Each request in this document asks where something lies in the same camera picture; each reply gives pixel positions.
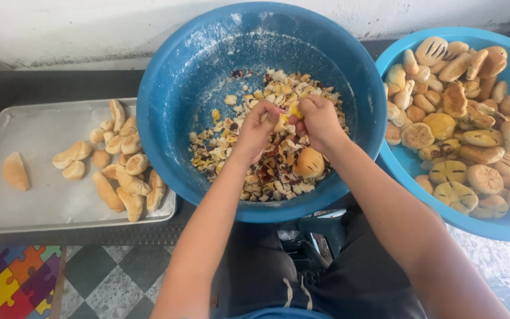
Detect person's left hand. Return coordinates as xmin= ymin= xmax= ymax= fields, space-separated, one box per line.
xmin=233 ymin=100 xmax=282 ymax=166

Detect person's right hand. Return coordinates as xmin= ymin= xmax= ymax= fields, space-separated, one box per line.
xmin=288 ymin=94 xmax=350 ymax=154

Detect heap of torn bread pieces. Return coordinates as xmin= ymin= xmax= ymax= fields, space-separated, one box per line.
xmin=189 ymin=68 xmax=350 ymax=203

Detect round scored whole bun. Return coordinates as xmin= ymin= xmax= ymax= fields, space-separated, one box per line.
xmin=293 ymin=147 xmax=326 ymax=179

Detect large blue plastic basin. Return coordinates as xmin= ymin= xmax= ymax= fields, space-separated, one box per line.
xmin=136 ymin=1 xmax=388 ymax=223

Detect dark green plastic stool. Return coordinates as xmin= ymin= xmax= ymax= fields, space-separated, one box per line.
xmin=277 ymin=210 xmax=346 ymax=284

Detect heap of long bread rolls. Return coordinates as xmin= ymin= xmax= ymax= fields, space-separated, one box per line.
xmin=52 ymin=99 xmax=167 ymax=223

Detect pile of round baked buns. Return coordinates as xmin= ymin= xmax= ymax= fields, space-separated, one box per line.
xmin=383 ymin=36 xmax=510 ymax=221

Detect person's black shorts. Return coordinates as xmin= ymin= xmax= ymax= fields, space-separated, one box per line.
xmin=211 ymin=206 xmax=428 ymax=319

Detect person's blue shirt hem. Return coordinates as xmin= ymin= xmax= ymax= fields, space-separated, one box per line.
xmin=228 ymin=307 xmax=332 ymax=319

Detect white parchment paper sheet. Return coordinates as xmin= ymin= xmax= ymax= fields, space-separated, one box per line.
xmin=0 ymin=104 xmax=174 ymax=229

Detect single pale crescent roll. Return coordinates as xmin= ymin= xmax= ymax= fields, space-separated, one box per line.
xmin=2 ymin=152 xmax=31 ymax=191

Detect colourful puzzle foam mat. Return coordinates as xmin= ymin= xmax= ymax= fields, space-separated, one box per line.
xmin=0 ymin=245 xmax=63 ymax=319

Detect white drawstring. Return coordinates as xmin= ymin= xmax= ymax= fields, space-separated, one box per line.
xmin=282 ymin=278 xmax=294 ymax=308
xmin=300 ymin=276 xmax=313 ymax=311

